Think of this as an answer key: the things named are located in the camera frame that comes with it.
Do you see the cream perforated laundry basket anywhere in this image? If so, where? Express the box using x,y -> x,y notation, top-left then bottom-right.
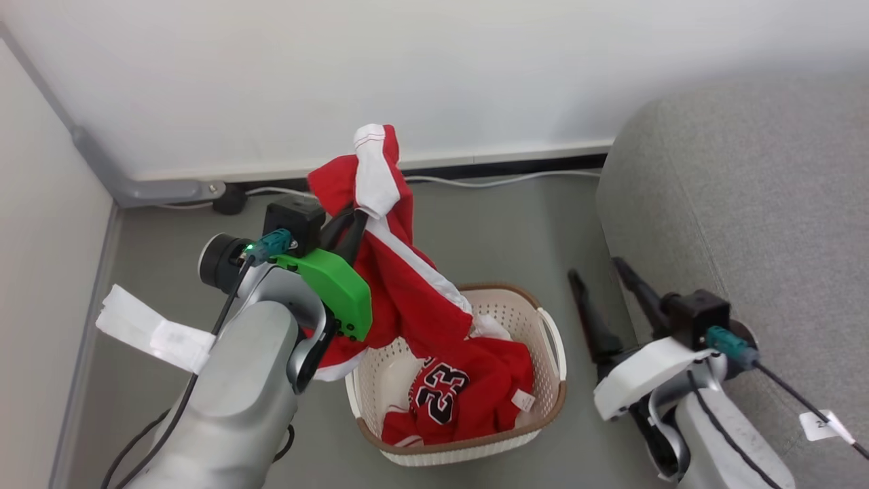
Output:
345,283 -> 568,467

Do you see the red white basketball jersey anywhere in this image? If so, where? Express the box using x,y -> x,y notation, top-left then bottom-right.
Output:
307,124 -> 476,382

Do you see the red jersey number 23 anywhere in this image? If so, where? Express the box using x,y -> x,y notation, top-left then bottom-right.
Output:
382,314 -> 537,447

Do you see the white baseboard strip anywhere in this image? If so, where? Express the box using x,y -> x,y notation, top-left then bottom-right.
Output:
132,139 -> 615,184

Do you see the teal right cable connector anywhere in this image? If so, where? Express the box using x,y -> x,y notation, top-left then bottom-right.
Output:
705,325 -> 759,372

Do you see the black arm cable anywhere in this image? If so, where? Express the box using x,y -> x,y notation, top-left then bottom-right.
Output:
100,255 -> 259,489
752,362 -> 869,461

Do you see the grey fabric sofa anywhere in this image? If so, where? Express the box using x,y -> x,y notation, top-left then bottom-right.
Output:
596,75 -> 869,489

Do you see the black round floor plug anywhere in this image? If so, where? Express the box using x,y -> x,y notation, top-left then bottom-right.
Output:
212,182 -> 249,216

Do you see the teal left cable connector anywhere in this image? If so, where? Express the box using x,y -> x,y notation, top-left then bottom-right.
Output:
243,229 -> 293,266

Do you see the teal cable connector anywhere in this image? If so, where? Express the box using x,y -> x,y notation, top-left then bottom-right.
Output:
705,325 -> 759,372
243,229 -> 293,266

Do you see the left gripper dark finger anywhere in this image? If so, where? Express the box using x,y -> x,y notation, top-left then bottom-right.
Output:
318,209 -> 356,251
339,211 -> 370,266

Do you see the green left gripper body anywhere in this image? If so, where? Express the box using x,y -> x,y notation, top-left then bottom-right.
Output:
276,247 -> 373,342

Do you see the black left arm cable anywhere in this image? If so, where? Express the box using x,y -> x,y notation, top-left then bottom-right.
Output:
100,255 -> 259,489

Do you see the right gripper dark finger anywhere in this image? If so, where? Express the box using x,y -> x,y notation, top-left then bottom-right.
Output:
612,257 -> 671,339
568,269 -> 624,365

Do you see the white floor cable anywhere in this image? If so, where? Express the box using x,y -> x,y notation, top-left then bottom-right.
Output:
155,169 -> 603,210

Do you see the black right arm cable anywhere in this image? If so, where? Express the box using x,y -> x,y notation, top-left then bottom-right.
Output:
752,362 -> 869,461

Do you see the small white cable tag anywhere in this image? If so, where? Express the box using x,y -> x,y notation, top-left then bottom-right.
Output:
800,409 -> 855,443

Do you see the grey wall cable duct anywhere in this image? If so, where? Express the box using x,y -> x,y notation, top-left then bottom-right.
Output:
0,22 -> 227,208

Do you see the grey metal floor trim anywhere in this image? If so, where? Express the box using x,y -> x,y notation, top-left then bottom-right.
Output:
49,204 -> 124,489

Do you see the large white tape tag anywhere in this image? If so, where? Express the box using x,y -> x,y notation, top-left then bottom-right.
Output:
95,284 -> 217,374

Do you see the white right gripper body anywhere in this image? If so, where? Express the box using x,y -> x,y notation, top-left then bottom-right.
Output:
593,337 -> 715,422

